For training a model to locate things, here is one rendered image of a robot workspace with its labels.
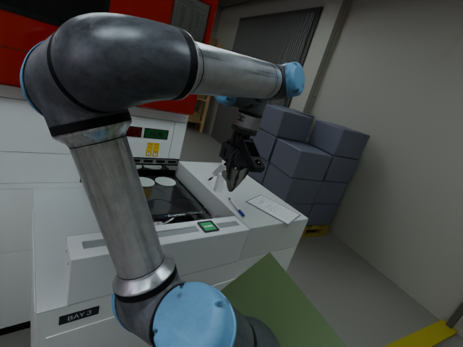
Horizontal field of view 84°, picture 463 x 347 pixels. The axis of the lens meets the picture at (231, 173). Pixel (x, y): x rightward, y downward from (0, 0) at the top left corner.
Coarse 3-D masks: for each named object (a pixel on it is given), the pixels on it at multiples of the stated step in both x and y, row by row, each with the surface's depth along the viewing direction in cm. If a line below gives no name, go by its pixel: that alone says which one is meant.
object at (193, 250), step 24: (72, 240) 65; (96, 240) 68; (168, 240) 75; (192, 240) 79; (216, 240) 85; (240, 240) 93; (72, 264) 60; (96, 264) 64; (192, 264) 84; (216, 264) 91; (72, 288) 63; (96, 288) 67
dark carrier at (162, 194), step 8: (144, 176) 124; (152, 176) 127; (160, 176) 129; (168, 176) 132; (176, 184) 126; (144, 192) 110; (152, 192) 112; (160, 192) 114; (168, 192) 116; (176, 192) 118; (184, 192) 120; (152, 200) 106; (160, 200) 107; (168, 200) 109; (176, 200) 111; (184, 200) 113; (192, 200) 115; (152, 208) 100; (160, 208) 102; (168, 208) 103; (176, 208) 105; (184, 208) 107; (192, 208) 109; (200, 208) 110
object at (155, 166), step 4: (136, 164) 125; (140, 164) 126; (144, 164) 127; (148, 164) 129; (152, 164) 130; (156, 164) 132; (136, 168) 125; (140, 168) 126; (144, 168) 127; (148, 168) 128; (152, 168) 130; (156, 168) 131; (160, 168) 132; (164, 168) 133; (168, 168) 135; (172, 168) 136; (176, 168) 138
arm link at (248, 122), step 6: (240, 114) 76; (246, 114) 82; (240, 120) 76; (246, 120) 76; (252, 120) 76; (258, 120) 77; (240, 126) 77; (246, 126) 76; (252, 126) 76; (258, 126) 78
